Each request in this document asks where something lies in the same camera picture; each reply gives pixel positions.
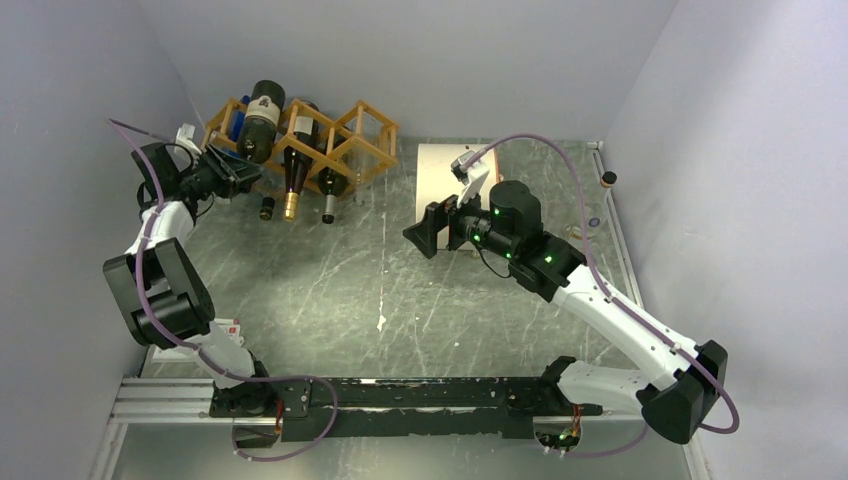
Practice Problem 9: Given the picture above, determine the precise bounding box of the wooden hexagonal wine rack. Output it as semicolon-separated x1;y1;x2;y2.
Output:
201;97;400;198

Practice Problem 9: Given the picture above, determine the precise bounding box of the clear glass bottle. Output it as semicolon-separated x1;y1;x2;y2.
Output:
566;212;606;241

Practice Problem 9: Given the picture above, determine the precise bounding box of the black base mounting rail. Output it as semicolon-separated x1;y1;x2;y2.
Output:
208;376;602;446

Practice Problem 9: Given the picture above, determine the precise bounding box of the dark bottle gold foil neck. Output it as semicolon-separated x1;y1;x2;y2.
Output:
283;109;318;222

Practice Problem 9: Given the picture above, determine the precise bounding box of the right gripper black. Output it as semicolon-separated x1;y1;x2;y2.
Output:
402;177;517;260

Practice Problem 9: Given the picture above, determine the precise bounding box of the dark green labelled wine bottle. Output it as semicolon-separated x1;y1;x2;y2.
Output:
236;80;285;164

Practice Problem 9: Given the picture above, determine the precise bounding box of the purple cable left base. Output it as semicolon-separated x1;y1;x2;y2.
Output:
231;397;341;464

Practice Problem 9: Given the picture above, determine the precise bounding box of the white paper card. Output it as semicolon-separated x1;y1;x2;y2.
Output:
148;318;245;363

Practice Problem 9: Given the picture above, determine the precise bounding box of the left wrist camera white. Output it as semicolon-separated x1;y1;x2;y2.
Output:
175;123;201;156

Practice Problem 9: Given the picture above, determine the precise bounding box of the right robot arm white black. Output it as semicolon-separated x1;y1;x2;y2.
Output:
403;181;728;445

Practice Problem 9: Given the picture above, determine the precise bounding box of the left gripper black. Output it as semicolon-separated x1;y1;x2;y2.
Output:
178;143;268;201

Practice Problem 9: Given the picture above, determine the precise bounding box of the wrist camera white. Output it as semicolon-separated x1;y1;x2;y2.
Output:
175;123;201;156
450;150;490;207

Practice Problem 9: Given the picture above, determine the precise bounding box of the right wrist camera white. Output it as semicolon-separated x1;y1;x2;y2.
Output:
450;150;490;207

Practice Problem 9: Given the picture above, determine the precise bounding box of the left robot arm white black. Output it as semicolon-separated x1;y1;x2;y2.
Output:
103;142;277;416

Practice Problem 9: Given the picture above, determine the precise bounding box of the cream cylindrical drum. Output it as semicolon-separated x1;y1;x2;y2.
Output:
413;142;503;250

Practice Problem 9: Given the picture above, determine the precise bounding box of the purple cable base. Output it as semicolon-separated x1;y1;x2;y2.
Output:
231;397;341;464
543;423;651;460

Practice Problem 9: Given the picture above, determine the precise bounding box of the blue glass bottle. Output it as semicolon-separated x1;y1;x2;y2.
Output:
224;109;245;157

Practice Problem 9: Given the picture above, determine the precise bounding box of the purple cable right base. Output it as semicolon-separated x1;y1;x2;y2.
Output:
543;423;651;460

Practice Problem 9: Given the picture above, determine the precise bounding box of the dark green bottle silver cap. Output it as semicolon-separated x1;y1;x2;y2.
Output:
317;167;349;225

